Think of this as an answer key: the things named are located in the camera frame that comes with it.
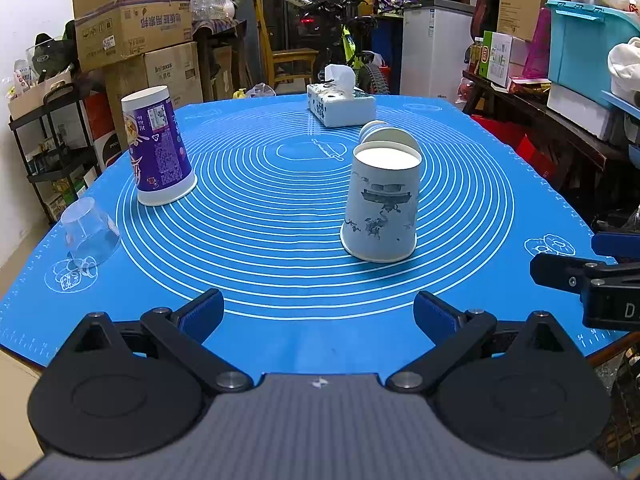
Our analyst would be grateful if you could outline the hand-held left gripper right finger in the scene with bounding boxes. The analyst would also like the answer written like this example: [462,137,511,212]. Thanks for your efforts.
[386,291,588,394]

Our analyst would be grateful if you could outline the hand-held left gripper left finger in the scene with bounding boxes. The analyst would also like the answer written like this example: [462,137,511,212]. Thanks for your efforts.
[50,289,254,395]

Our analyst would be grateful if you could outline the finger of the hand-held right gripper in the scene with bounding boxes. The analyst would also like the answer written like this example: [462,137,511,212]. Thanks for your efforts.
[530,253,618,302]
[591,232,640,264]

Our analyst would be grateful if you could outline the white paper cup blue print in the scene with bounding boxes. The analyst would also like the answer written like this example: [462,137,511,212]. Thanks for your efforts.
[340,142,422,263]

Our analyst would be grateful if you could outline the plain white paper cup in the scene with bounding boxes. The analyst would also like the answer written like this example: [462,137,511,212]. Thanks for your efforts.
[358,120,422,157]

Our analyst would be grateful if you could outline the clear plastic cup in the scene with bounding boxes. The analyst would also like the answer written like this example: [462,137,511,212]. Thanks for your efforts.
[60,197,121,267]

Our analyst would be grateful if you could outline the purple paper cup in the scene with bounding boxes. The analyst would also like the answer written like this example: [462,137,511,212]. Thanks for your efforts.
[121,86,197,206]

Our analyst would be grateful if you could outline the blue silicone baking mat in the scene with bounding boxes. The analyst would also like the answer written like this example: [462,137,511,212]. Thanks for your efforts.
[0,92,632,377]

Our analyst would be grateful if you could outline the red packaging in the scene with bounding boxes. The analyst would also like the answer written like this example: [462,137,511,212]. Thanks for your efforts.
[470,114,557,177]

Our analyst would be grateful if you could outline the dark wooden bench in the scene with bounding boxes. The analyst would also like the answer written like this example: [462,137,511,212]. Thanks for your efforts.
[462,71,640,198]

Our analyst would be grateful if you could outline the white foam box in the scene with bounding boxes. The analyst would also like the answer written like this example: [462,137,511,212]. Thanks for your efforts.
[546,82,616,141]

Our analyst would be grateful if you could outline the white cloth bundle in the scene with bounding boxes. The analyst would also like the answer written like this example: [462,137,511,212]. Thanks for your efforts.
[607,37,640,102]

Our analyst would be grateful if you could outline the teal plastic storage bin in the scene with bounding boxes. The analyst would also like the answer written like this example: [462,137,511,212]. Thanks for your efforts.
[545,0,640,105]

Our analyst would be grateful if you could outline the black shelf cart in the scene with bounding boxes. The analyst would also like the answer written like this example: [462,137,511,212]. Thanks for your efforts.
[9,81,102,226]

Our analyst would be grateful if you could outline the pink plastic bag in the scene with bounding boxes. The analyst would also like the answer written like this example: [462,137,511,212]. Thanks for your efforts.
[522,7,552,79]

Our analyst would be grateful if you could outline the green and white carton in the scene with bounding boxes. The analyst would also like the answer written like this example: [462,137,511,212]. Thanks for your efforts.
[478,31,529,88]

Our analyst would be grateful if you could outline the white patterned tissue box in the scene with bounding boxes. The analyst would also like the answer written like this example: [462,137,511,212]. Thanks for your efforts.
[306,82,376,128]

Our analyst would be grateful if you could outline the closed cardboard box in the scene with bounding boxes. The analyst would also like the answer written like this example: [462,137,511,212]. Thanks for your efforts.
[104,41,203,126]

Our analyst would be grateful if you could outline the white chest freezer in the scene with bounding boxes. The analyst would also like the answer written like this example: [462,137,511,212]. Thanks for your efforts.
[400,0,476,106]

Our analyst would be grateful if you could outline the white tissue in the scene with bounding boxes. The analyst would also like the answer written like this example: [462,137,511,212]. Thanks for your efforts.
[324,65,357,96]

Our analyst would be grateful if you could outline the wooden chair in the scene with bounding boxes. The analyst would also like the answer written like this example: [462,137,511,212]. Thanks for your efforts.
[253,0,320,94]

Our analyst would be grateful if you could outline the brown paper box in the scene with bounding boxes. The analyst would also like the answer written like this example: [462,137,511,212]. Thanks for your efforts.
[7,71,74,121]

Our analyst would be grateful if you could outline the black bicycle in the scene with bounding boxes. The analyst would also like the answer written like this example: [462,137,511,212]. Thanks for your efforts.
[284,0,391,96]

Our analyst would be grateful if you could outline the open cardboard box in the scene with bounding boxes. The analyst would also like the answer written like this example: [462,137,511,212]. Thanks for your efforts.
[72,0,194,72]

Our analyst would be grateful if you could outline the black bag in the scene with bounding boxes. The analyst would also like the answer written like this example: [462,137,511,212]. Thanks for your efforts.
[31,32,79,82]

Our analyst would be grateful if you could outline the bag of clear bottles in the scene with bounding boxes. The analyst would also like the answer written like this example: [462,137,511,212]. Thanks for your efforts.
[190,0,236,24]

